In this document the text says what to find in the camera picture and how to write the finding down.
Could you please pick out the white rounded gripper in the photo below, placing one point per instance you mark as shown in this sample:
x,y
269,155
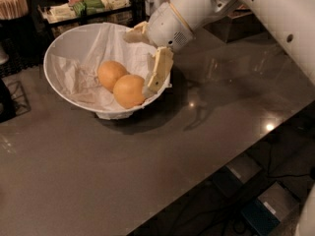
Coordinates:
x,y
166,28

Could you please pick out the orange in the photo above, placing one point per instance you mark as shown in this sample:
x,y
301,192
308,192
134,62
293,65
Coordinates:
x,y
109,72
128,91

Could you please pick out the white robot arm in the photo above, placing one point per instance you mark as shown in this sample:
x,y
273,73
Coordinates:
x,y
290,22

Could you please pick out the white slanted bowl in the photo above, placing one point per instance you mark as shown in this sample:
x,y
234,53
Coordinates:
x,y
72,46

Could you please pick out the white paper bowl liner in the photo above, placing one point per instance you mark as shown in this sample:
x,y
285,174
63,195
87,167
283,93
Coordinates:
x,y
82,72

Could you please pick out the tray of tea bags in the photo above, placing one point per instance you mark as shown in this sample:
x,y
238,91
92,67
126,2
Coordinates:
x,y
76,9

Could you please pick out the cup of wooden stirrers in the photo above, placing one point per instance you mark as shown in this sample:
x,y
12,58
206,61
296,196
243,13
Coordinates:
x,y
13,9

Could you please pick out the far grey floor box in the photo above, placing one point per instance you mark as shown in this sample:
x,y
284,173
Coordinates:
x,y
234,175

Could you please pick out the grey floor box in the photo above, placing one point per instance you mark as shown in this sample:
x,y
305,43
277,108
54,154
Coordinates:
x,y
266,212
234,175

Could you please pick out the near grey floor box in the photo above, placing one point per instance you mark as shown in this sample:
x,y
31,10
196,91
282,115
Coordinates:
x,y
266,212

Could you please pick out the steel pedestal box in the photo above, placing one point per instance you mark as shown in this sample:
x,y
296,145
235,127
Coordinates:
x,y
239,24

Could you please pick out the black wire rack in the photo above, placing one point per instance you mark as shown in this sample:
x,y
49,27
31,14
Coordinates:
x,y
13,100

